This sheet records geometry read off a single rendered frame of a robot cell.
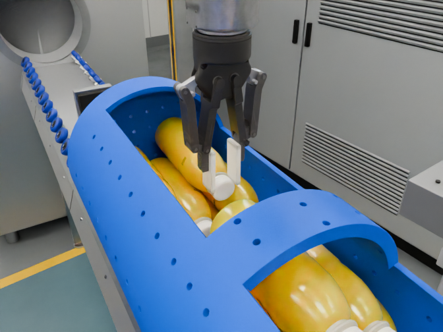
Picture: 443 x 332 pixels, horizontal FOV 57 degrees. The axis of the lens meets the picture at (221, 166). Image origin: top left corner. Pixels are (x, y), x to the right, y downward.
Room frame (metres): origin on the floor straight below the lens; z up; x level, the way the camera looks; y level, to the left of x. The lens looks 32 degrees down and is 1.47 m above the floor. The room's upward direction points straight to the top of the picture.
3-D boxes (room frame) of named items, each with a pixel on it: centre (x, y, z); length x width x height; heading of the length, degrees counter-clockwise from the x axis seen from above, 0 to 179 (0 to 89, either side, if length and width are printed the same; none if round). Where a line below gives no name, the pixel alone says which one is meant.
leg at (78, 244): (1.60, 0.74, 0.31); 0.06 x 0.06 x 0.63; 29
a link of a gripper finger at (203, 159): (0.50, 0.03, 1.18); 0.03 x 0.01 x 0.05; 119
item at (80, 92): (1.02, 0.34, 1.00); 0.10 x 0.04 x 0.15; 119
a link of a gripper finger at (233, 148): (0.53, -0.02, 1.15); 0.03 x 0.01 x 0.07; 29
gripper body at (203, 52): (0.52, 0.00, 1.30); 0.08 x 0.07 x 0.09; 119
